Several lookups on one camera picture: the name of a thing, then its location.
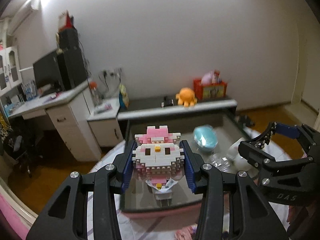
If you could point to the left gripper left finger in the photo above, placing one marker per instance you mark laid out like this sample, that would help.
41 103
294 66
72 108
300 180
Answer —
65 214

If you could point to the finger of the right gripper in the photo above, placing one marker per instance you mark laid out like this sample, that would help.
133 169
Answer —
307 137
253 150

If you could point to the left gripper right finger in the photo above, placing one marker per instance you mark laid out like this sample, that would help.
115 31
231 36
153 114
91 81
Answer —
250 214

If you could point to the clear glass bottle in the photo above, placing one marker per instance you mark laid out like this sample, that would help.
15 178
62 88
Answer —
222 163

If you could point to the teal round plastic container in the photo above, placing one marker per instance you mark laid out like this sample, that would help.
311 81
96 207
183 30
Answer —
206 138

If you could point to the pink white brick figure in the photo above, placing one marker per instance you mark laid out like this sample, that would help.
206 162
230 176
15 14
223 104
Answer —
158 156

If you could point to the black floor scale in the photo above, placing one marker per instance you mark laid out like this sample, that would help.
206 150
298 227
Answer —
244 121

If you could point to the pink black storage box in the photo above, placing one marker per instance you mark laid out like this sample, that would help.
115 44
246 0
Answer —
138 200

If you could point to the low black white cabinet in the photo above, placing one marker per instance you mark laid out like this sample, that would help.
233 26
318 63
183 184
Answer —
151 108

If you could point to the white nightstand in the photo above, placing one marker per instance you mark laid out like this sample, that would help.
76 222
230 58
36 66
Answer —
104 124

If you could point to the red toy box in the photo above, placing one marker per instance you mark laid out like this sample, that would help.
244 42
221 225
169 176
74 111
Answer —
212 91

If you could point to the yellow snack bag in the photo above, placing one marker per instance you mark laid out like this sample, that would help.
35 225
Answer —
123 97

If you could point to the white desk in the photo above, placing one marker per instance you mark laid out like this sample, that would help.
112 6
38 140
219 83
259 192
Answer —
68 113

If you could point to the orange cap water bottle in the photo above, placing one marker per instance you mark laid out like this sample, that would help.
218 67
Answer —
95 93

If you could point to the pink plush toy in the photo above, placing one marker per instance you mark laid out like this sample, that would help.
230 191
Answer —
207 78

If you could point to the orange octopus plush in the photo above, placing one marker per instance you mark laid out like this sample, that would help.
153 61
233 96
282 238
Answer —
186 97

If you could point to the black office chair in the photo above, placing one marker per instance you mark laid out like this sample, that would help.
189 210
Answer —
16 146

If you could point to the pink bed quilt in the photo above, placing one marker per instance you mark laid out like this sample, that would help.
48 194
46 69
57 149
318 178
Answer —
11 211

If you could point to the black computer tower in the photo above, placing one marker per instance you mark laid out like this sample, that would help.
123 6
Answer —
71 68

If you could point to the black computer monitor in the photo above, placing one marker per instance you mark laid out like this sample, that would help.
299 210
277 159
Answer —
47 75

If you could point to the white glass door cabinet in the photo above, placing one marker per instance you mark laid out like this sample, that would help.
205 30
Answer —
10 69

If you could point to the black speaker box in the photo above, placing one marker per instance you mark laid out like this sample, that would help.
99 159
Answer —
68 38

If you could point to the red white desk calendar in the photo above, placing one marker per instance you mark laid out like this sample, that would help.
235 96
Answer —
65 21

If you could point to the white air conditioner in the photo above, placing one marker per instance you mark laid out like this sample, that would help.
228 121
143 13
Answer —
22 14

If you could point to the white wall power strip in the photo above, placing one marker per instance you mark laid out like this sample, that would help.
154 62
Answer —
116 72

